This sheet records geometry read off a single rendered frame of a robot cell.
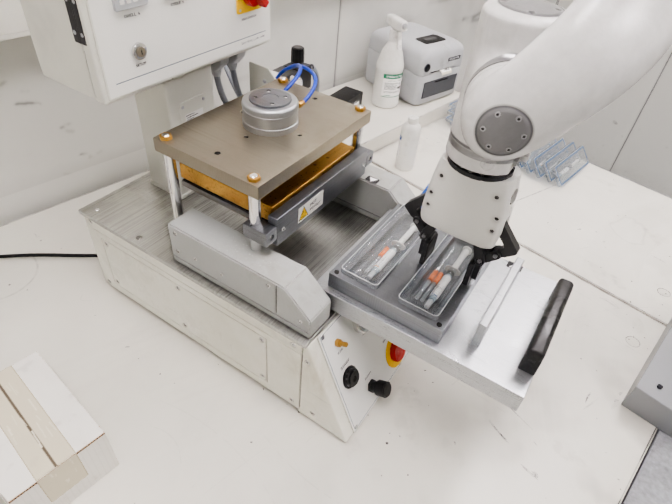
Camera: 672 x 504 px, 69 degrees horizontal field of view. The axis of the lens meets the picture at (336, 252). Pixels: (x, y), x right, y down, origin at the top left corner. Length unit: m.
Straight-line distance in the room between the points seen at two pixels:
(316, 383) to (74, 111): 0.79
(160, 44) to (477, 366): 0.57
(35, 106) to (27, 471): 0.72
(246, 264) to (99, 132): 0.68
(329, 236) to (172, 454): 0.40
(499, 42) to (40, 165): 0.98
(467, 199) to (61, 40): 0.52
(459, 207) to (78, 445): 0.55
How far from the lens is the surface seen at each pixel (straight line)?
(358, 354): 0.75
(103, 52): 0.69
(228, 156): 0.66
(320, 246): 0.79
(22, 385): 0.81
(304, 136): 0.70
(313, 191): 0.69
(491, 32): 0.50
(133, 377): 0.88
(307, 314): 0.63
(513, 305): 0.71
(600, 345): 1.05
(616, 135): 3.06
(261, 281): 0.65
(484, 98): 0.44
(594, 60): 0.44
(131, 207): 0.89
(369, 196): 0.83
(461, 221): 0.61
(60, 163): 1.25
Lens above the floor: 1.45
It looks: 42 degrees down
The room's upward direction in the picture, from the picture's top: 6 degrees clockwise
